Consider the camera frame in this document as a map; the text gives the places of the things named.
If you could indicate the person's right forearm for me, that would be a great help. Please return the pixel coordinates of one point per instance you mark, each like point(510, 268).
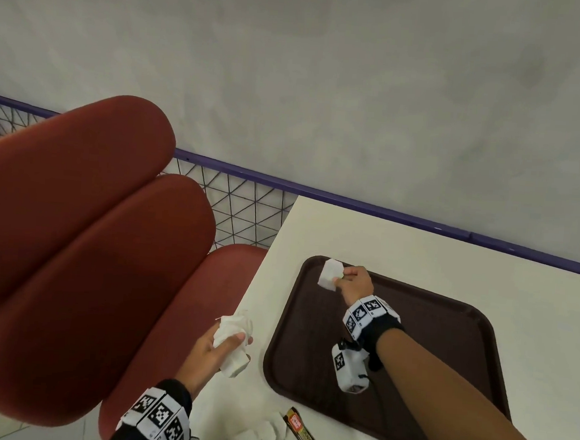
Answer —
point(446, 392)

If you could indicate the white napkin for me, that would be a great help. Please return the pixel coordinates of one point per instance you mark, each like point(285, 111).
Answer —
point(255, 435)
point(329, 274)
point(232, 330)

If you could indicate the purple metal rail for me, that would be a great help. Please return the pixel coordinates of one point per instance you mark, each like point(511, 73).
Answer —
point(350, 204)

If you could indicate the wrist marker band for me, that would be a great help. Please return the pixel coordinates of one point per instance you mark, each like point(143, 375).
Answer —
point(160, 414)
point(370, 314)

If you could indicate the red padded seat cushion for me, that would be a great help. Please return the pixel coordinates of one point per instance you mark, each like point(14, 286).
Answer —
point(183, 329)

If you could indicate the person's right fingers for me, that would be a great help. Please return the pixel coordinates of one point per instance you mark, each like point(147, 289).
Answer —
point(349, 273)

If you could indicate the loose white napkin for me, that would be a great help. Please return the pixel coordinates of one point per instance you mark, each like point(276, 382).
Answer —
point(255, 435)

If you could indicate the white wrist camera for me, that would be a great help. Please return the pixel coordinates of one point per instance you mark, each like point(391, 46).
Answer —
point(349, 373)

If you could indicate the person's left hand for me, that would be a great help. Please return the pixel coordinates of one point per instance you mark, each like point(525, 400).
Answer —
point(201, 357)

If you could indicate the red padded backrest cushion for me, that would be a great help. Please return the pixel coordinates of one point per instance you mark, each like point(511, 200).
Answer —
point(101, 293)
point(69, 182)

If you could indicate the yellow black sachet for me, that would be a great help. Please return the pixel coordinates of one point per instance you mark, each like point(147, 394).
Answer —
point(305, 429)

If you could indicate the person's right hand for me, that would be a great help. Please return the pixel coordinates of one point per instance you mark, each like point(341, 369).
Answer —
point(358, 286)

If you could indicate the person's left thumb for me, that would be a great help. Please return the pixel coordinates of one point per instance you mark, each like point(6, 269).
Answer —
point(231, 344)

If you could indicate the right wrist marker band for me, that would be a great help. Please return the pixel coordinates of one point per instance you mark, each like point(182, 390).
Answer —
point(370, 314)

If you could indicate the brown plastic tray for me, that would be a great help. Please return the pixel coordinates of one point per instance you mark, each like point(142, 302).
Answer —
point(425, 336)

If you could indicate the left wrist marker band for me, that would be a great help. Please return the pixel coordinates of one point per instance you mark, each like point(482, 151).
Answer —
point(160, 414)

